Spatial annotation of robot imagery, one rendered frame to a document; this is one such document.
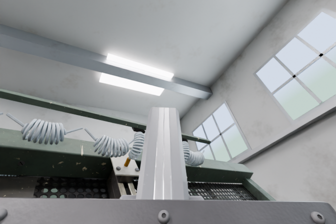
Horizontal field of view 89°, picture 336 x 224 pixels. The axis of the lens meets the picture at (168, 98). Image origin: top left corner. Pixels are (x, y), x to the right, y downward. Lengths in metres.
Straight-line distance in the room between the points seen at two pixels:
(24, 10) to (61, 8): 0.42
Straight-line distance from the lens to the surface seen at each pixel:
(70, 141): 0.76
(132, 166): 0.72
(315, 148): 2.70
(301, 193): 2.80
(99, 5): 2.67
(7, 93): 0.62
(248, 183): 1.45
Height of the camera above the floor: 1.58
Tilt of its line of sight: 41 degrees up
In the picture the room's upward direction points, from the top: 14 degrees counter-clockwise
